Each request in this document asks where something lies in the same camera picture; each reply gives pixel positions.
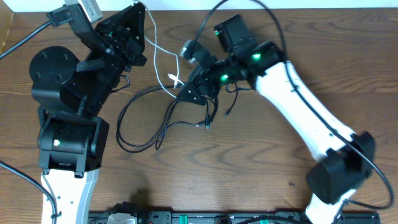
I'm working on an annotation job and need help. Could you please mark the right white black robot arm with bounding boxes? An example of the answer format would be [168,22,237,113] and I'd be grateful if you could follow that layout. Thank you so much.
[177,15,376,223]

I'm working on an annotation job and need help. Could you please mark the white usb cable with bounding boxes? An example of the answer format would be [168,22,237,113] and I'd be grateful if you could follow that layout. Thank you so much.
[133,1,185,99]

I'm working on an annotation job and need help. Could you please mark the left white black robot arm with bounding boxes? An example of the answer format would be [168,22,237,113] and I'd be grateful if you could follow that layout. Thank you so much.
[29,1,146,223]

